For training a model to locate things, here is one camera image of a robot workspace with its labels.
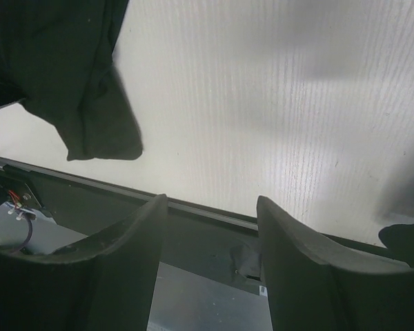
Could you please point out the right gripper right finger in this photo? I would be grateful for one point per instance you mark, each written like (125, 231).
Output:
(315, 283)

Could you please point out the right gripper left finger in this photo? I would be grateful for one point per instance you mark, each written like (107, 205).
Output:
(103, 282)

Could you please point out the black t shirt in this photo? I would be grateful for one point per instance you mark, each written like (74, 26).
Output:
(56, 60)
(399, 240)

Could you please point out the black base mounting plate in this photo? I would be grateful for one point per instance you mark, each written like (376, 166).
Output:
(222, 253)

